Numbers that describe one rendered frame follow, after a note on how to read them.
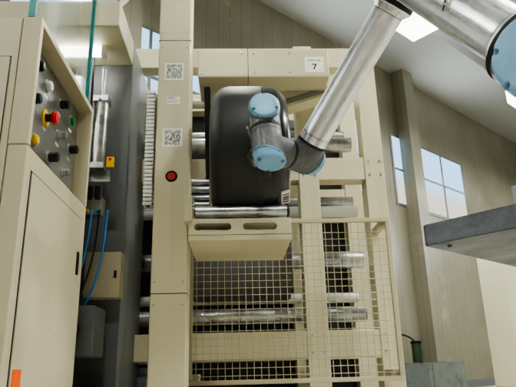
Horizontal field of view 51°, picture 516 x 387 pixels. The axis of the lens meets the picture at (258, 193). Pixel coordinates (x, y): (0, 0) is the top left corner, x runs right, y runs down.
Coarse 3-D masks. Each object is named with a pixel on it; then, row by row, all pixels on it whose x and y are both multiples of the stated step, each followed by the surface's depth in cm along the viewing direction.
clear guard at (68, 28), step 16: (32, 0) 147; (48, 0) 158; (64, 0) 174; (80, 0) 191; (96, 0) 211; (32, 16) 145; (48, 16) 158; (64, 16) 173; (80, 16) 191; (64, 32) 173; (80, 32) 191; (64, 48) 173; (80, 48) 190; (80, 64) 190; (80, 80) 190
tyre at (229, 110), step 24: (216, 96) 205; (240, 96) 200; (216, 120) 194; (240, 120) 192; (288, 120) 198; (216, 144) 192; (240, 144) 190; (216, 168) 192; (240, 168) 190; (216, 192) 196; (240, 192) 193; (264, 192) 194
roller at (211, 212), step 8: (200, 208) 194; (208, 208) 194; (216, 208) 194; (224, 208) 194; (232, 208) 194; (240, 208) 194; (248, 208) 194; (256, 208) 194; (264, 208) 195; (272, 208) 195; (280, 208) 195; (288, 208) 195; (200, 216) 194; (208, 216) 194; (216, 216) 194; (224, 216) 194; (232, 216) 194; (240, 216) 194; (248, 216) 194; (256, 216) 195; (264, 216) 195; (272, 216) 195; (280, 216) 195; (288, 216) 195
